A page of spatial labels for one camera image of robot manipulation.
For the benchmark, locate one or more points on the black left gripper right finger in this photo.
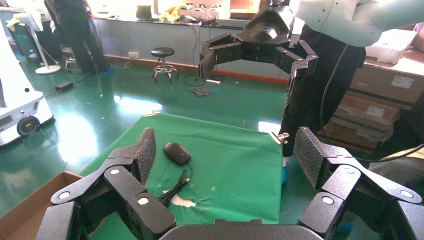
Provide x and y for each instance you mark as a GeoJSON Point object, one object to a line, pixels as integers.
{"type": "Point", "coordinates": [344, 185]}

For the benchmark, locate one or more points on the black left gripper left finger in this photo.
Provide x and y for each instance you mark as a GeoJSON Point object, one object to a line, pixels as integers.
{"type": "Point", "coordinates": [126, 185]}

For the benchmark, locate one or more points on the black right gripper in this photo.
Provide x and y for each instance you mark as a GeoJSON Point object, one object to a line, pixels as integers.
{"type": "Point", "coordinates": [265, 33]}

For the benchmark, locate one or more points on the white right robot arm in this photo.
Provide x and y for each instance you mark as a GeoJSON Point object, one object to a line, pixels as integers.
{"type": "Point", "coordinates": [348, 20]}

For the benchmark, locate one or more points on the open brown cardboard box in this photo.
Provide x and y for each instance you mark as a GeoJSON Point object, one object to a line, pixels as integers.
{"type": "Point", "coordinates": [20, 218]}

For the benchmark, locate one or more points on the white foam box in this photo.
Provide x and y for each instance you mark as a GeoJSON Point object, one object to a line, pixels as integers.
{"type": "Point", "coordinates": [394, 43]}

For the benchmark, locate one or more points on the person in black clothes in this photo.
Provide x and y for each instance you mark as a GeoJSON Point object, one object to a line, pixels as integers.
{"type": "Point", "coordinates": [311, 99]}

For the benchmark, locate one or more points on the stacked flat cardboard cartons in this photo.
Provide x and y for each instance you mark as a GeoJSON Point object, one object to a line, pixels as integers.
{"type": "Point", "coordinates": [364, 121]}

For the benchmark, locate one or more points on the flat black floor pad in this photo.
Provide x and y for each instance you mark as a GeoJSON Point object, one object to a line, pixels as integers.
{"type": "Point", "coordinates": [199, 91]}

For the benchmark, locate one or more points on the metal binder clip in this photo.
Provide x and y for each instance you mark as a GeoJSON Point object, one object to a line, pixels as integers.
{"type": "Point", "coordinates": [279, 137]}

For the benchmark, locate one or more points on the black round stool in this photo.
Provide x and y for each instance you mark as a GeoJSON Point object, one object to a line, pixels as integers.
{"type": "Point", "coordinates": [162, 52]}

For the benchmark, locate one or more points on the torn green table cloth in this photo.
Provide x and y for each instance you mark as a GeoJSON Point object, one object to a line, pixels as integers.
{"type": "Point", "coordinates": [232, 172]}

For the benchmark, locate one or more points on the long cluttered workbench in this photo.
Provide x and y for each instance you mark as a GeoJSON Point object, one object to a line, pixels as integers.
{"type": "Point", "coordinates": [159, 21]}

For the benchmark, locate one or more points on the large labelled cardboard carton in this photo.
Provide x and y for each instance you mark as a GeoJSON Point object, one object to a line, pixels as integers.
{"type": "Point", "coordinates": [381, 82]}

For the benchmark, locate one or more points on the black power brick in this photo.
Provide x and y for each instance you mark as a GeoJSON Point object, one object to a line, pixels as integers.
{"type": "Point", "coordinates": [64, 86]}

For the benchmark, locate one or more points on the white wheeled background robot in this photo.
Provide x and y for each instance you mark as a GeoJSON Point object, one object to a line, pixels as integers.
{"type": "Point", "coordinates": [20, 99]}

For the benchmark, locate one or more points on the white standing fan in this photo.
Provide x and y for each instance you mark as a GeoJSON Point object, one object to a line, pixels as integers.
{"type": "Point", "coordinates": [48, 69]}

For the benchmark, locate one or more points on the person with blue shoe covers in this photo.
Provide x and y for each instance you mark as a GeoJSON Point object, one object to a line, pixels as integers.
{"type": "Point", "coordinates": [79, 36]}

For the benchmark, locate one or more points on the white wall outlet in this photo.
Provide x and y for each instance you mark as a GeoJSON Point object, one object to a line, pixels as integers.
{"type": "Point", "coordinates": [134, 55]}

